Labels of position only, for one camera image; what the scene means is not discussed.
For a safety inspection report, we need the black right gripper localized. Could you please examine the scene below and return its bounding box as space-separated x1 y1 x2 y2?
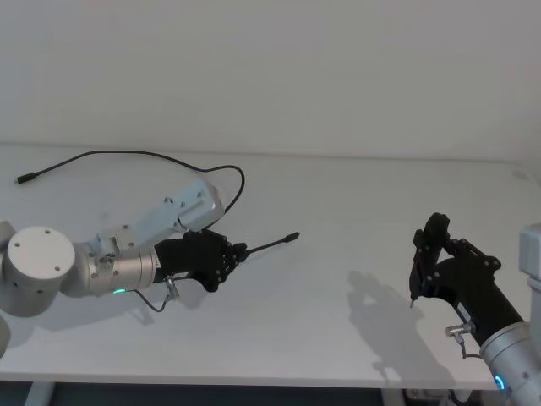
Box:
407 211 533 347

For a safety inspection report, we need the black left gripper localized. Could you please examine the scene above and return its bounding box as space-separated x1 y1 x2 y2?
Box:
153 229 249 294

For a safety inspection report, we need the long black cable with plugs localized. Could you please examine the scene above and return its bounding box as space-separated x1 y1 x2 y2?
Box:
14 150 301 260

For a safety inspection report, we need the pale grey table leg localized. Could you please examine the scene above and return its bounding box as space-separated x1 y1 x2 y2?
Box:
30 381 56 406

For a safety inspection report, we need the thin dark left wrist cable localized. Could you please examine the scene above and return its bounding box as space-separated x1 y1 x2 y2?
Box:
135 274 180 315

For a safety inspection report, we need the thin dark wrist cable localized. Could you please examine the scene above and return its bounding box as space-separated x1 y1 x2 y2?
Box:
443 321 485 360
135 274 180 315

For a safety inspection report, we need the thin dark right wrist cable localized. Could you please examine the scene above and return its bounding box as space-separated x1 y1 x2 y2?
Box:
443 321 485 360

